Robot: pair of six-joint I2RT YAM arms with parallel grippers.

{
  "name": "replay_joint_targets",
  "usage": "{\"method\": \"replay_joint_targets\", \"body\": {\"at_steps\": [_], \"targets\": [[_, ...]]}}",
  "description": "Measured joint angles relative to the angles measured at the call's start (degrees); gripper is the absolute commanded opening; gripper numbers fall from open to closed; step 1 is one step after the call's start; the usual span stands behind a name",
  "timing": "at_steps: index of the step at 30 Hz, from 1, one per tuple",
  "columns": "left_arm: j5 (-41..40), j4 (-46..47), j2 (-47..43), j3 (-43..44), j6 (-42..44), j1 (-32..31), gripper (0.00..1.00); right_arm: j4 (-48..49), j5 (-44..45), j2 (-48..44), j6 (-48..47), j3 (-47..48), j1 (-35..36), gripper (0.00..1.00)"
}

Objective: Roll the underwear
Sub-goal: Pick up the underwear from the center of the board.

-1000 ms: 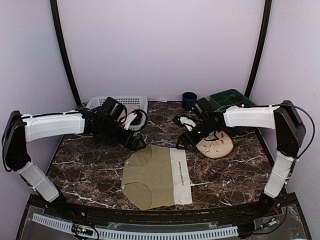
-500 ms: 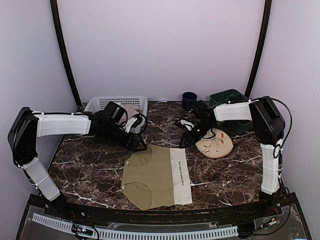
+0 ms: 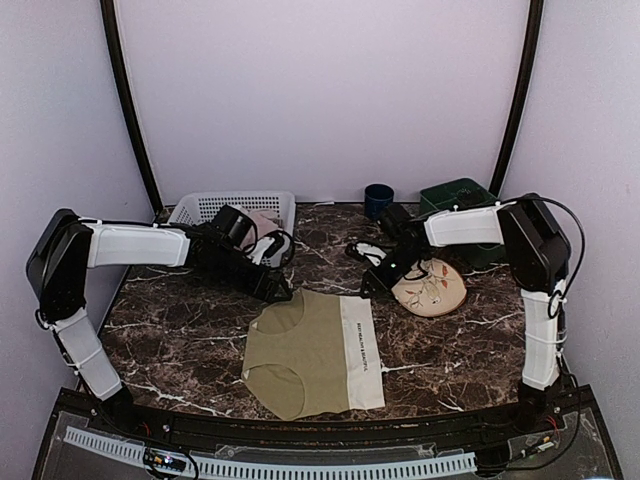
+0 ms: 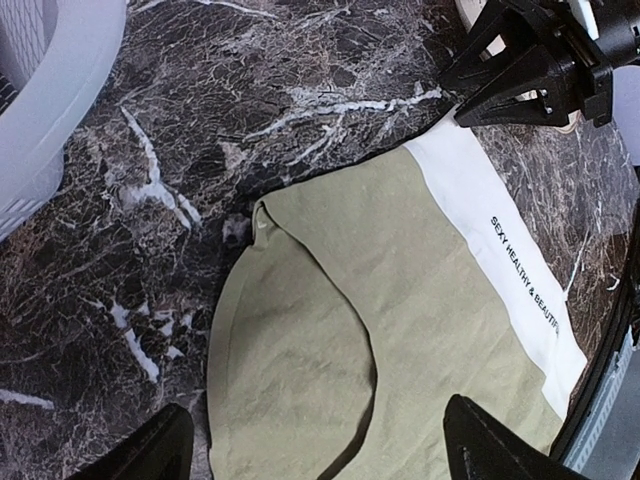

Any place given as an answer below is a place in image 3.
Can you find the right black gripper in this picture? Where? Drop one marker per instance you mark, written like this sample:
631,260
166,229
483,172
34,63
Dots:
381,284

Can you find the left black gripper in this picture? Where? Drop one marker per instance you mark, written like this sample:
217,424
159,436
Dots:
267,290

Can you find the olive green underwear white waistband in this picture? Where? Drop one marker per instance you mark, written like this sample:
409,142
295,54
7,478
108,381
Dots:
316,353

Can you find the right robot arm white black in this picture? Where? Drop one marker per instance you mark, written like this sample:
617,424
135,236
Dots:
538,253

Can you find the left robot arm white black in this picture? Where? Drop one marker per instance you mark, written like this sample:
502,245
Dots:
70,246

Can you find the pink underwear in basket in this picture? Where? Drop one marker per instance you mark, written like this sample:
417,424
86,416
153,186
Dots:
266,221

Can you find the beige bird pattern plate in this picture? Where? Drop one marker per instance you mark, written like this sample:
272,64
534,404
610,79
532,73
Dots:
431,288

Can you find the dark blue mug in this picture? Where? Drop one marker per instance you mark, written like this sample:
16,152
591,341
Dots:
376,198

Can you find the green compartment tray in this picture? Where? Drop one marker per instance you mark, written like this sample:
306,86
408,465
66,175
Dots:
465,193

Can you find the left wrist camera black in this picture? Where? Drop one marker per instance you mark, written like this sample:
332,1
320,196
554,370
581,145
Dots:
233,224

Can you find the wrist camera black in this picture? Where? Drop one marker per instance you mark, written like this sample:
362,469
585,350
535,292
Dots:
393,219
233,224

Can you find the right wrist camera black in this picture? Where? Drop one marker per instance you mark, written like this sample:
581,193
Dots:
393,219

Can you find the black front rail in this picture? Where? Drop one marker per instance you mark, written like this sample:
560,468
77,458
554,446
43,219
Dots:
486,429

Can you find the white slotted cable duct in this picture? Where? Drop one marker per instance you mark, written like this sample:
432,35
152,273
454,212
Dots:
166,462

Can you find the left black frame post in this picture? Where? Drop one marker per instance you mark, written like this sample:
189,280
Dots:
123,88

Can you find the black frame post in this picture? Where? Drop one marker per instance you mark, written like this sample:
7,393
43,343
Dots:
123,88
521,89

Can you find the right black frame post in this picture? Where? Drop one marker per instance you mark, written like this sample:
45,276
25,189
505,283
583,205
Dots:
521,89

